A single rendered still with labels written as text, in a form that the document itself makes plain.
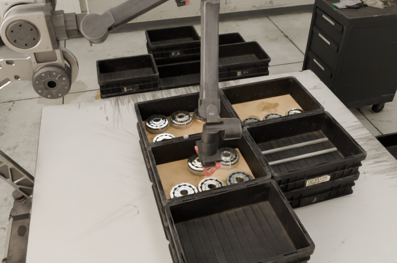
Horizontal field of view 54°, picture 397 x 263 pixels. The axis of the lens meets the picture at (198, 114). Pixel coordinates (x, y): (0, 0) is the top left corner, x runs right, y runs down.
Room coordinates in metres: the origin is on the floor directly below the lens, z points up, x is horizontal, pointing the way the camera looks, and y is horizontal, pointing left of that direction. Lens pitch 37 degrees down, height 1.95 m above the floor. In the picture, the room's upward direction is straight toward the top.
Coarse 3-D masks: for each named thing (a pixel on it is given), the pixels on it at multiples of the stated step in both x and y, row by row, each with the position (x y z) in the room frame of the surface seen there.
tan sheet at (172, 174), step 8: (184, 160) 1.15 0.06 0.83; (240, 160) 1.15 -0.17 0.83; (160, 168) 1.11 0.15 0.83; (168, 168) 1.11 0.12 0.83; (176, 168) 1.11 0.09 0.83; (184, 168) 1.11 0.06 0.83; (240, 168) 1.11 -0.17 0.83; (248, 168) 1.11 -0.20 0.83; (160, 176) 1.07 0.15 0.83; (168, 176) 1.07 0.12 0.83; (176, 176) 1.07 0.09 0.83; (184, 176) 1.07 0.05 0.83; (192, 176) 1.07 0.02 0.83; (200, 176) 1.07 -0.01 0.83; (216, 176) 1.07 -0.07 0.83; (224, 176) 1.07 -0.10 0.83; (168, 184) 1.02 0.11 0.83; (176, 184) 1.02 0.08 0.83; (192, 184) 1.02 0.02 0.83; (224, 184) 1.02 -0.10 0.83; (168, 192) 0.98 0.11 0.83
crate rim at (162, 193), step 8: (200, 136) 1.19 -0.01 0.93; (160, 144) 1.14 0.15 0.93; (168, 144) 1.14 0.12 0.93; (248, 144) 1.14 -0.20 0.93; (256, 152) 1.09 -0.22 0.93; (152, 160) 1.07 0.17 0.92; (152, 168) 1.02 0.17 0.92; (264, 168) 1.01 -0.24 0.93; (160, 184) 0.94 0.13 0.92; (232, 184) 0.93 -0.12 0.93; (240, 184) 0.93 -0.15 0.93; (160, 192) 0.90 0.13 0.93; (200, 192) 0.90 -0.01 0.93; (208, 192) 0.90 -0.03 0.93; (168, 200) 0.86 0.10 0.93; (176, 200) 0.86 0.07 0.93
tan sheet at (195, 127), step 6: (192, 114) 1.47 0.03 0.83; (168, 120) 1.42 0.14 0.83; (144, 126) 1.37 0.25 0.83; (192, 126) 1.37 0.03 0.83; (198, 126) 1.37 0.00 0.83; (150, 132) 1.33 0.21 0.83; (168, 132) 1.33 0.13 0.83; (174, 132) 1.33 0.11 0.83; (180, 132) 1.33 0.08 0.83; (186, 132) 1.33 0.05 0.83; (192, 132) 1.33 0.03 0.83; (198, 132) 1.33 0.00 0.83; (150, 138) 1.29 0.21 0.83
